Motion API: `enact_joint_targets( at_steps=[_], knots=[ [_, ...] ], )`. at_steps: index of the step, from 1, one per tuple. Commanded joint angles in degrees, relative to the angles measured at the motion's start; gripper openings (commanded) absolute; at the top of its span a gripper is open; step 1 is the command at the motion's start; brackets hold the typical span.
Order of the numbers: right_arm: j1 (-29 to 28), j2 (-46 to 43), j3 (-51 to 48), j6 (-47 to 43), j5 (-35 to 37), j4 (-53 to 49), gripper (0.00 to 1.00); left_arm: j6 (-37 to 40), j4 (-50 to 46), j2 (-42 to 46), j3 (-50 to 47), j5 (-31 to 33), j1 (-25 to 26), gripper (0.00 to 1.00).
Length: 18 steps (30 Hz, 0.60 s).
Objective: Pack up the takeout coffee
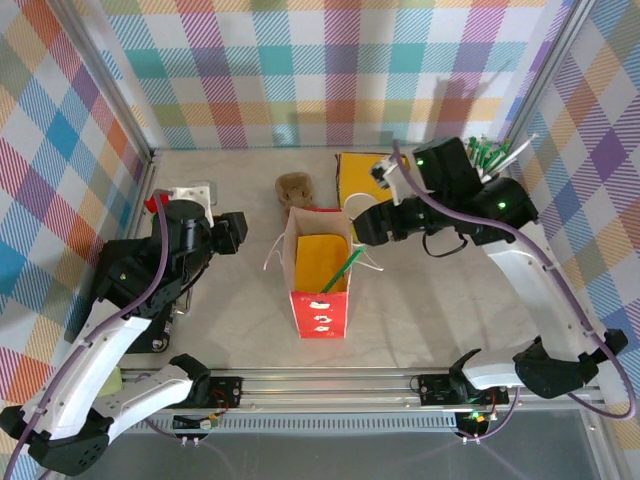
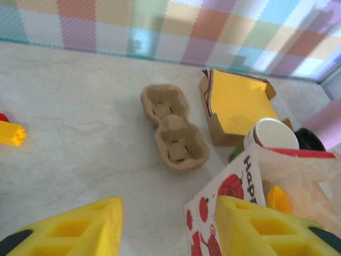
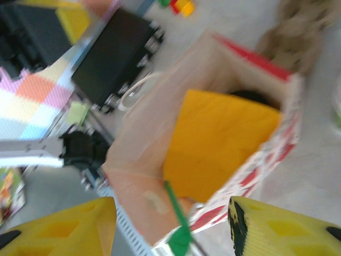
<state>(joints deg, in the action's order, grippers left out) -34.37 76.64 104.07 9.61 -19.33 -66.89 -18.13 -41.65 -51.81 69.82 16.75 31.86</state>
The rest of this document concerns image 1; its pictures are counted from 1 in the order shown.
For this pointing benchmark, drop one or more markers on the green straw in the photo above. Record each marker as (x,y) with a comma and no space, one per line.
(482,155)
(472,144)
(342,270)
(496,157)

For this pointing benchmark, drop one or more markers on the yellow paper napkin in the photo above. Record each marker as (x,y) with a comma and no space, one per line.
(312,260)

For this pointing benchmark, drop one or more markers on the red white paper bag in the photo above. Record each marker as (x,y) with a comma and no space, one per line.
(320,315)

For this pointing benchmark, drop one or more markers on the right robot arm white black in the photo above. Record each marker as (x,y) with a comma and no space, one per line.
(540,290)

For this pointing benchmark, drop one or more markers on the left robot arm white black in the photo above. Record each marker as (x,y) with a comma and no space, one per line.
(100,350)

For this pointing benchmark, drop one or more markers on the red house-shaped block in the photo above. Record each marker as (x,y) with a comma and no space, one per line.
(149,203)

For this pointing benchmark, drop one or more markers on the yellow napkin stack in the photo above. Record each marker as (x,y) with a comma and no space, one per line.
(355,172)

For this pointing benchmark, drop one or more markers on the brown cardboard napkin box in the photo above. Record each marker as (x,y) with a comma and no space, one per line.
(337,175)

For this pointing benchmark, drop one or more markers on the brown cardboard cup carrier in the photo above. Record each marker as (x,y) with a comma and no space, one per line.
(295,185)

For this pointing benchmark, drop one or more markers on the white wrapped straw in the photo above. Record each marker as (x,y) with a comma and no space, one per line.
(517,152)

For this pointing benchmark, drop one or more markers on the black flat case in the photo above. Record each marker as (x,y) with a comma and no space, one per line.
(107,255)

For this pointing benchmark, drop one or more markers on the light green foam pad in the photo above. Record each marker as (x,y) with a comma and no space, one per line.
(116,382)

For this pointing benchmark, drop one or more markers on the small electronics board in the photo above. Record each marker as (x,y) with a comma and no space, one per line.
(210,423)
(477,417)

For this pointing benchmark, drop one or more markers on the aluminium side rail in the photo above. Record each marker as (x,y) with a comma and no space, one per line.
(145,175)

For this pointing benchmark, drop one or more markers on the aluminium frame post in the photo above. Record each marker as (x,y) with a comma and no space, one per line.
(545,75)
(109,75)

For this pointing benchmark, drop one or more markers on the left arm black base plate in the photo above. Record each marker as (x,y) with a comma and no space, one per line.
(227,390)

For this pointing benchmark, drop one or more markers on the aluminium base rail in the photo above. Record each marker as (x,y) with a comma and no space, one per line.
(325,387)

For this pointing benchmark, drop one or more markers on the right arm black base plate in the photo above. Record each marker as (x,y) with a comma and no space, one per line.
(435,390)

